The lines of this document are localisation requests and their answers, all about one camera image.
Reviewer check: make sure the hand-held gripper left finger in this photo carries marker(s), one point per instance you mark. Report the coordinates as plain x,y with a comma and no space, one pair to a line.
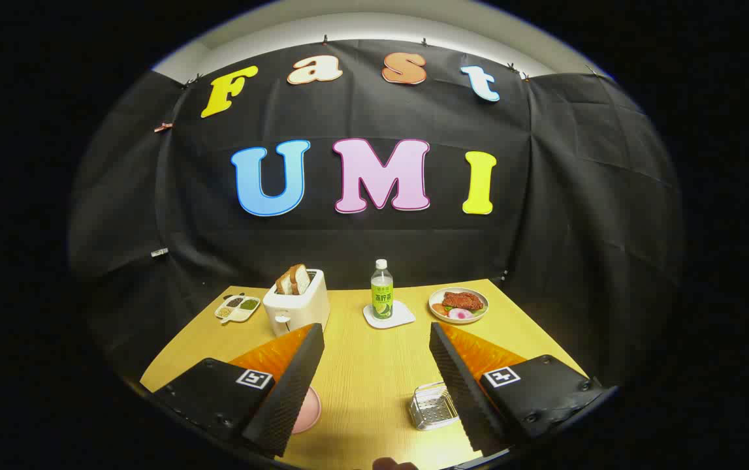
286,391

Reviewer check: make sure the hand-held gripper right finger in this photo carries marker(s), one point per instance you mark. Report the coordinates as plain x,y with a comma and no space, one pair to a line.
465,391

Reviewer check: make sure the pink plate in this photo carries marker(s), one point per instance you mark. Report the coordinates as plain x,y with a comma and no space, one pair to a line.
309,411

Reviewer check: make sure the metal drain basket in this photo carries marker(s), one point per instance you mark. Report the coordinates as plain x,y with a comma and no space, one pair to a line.
431,408

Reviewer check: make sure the pink round food slice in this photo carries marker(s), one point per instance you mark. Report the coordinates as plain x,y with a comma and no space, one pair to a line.
460,314

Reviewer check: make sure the white toaster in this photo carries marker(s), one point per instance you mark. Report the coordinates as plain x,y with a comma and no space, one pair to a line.
299,310

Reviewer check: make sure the orange carrot slice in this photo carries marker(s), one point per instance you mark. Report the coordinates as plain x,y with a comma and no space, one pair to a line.
439,309

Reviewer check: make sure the red meat piece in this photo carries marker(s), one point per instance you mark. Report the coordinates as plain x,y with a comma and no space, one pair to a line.
462,300

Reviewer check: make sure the white divided condiment tray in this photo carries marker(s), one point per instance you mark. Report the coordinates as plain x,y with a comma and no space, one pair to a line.
237,309

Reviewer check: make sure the white plate of food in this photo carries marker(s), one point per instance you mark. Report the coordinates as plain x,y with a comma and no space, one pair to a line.
436,299

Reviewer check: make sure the white square coaster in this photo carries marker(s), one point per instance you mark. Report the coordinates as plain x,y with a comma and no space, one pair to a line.
403,316

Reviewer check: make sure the toasted bread slice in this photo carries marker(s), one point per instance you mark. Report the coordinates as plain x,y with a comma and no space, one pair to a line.
283,283
301,279

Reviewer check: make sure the green tea bottle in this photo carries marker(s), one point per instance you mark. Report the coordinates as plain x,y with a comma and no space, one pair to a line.
382,297

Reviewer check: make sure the metal clip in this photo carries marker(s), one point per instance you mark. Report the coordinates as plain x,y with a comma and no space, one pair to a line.
159,252

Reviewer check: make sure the red clip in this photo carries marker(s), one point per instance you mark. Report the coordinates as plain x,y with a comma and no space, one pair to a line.
163,126

